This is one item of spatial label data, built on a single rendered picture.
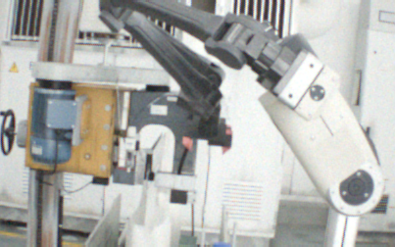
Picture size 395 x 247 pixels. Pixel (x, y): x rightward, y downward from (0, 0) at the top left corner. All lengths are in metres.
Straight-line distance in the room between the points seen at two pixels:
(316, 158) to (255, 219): 3.65
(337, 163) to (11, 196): 4.06
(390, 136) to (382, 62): 0.65
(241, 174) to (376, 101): 1.47
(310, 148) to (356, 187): 0.20
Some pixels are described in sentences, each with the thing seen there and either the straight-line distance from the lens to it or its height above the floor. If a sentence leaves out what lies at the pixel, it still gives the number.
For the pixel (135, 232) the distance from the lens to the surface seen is 2.78.
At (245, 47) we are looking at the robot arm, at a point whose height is 1.51.
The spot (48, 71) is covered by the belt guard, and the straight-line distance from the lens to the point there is 2.32.
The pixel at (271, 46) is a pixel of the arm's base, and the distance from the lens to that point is 1.52.
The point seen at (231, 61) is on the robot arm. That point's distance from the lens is 1.54.
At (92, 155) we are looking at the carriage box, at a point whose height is 1.10.
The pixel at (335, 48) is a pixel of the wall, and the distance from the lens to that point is 6.58.
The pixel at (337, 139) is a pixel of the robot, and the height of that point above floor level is 1.32.
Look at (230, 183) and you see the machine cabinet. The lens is 5.27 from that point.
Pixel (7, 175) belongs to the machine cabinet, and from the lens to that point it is 5.52.
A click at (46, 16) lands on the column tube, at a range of 2.61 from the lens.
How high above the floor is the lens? 1.50
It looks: 6 degrees down
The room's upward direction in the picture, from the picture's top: 6 degrees clockwise
